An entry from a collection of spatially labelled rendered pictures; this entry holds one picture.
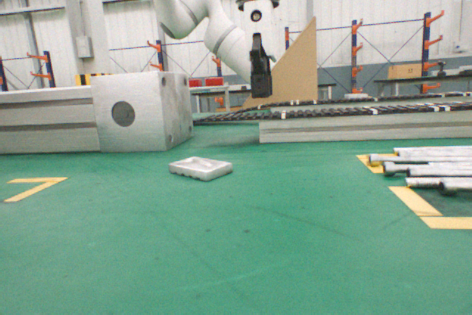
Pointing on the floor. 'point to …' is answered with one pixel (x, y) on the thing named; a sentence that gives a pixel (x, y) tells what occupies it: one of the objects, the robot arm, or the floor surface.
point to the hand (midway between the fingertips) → (262, 90)
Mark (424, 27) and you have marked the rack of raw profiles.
